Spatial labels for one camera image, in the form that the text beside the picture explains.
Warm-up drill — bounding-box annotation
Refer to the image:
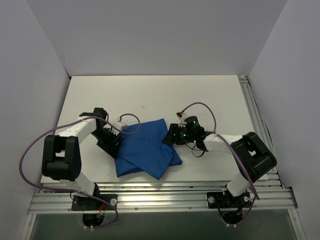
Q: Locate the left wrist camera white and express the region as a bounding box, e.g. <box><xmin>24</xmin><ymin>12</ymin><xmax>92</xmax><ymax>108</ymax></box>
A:
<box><xmin>110</xmin><ymin>117</ymin><xmax>128</xmax><ymax>135</ymax></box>

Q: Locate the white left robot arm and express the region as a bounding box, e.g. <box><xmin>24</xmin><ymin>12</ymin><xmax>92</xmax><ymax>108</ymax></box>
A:
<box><xmin>41</xmin><ymin>107</ymin><xmax>128</xmax><ymax>210</ymax></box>

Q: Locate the aluminium right rail frame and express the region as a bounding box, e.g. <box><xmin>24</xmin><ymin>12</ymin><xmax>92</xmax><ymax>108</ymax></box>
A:
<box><xmin>237</xmin><ymin>75</ymin><xmax>285</xmax><ymax>186</ymax></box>

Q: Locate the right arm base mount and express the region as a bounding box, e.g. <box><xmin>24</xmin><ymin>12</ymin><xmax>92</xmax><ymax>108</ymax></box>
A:
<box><xmin>206</xmin><ymin>191</ymin><xmax>256</xmax><ymax>228</ymax></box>

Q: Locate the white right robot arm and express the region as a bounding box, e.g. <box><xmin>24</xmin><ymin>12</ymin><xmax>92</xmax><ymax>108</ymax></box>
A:
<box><xmin>162</xmin><ymin>114</ymin><xmax>277</xmax><ymax>207</ymax></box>

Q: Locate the aluminium rail frame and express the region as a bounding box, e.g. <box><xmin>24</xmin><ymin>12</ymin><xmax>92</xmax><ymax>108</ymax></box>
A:
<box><xmin>21</xmin><ymin>182</ymin><xmax>304</xmax><ymax>240</ymax></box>
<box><xmin>237</xmin><ymin>75</ymin><xmax>285</xmax><ymax>186</ymax></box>

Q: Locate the aluminium front rail frame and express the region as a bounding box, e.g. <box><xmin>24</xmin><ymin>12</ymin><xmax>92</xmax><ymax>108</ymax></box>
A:
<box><xmin>21</xmin><ymin>182</ymin><xmax>304</xmax><ymax>240</ymax></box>

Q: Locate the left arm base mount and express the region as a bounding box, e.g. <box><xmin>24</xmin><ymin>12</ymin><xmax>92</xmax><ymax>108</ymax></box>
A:
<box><xmin>71</xmin><ymin>193</ymin><xmax>119</xmax><ymax>229</ymax></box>

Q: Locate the blue surgical drape cloth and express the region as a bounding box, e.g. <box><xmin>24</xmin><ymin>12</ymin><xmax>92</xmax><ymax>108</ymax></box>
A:
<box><xmin>114</xmin><ymin>118</ymin><xmax>183</xmax><ymax>180</ymax></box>

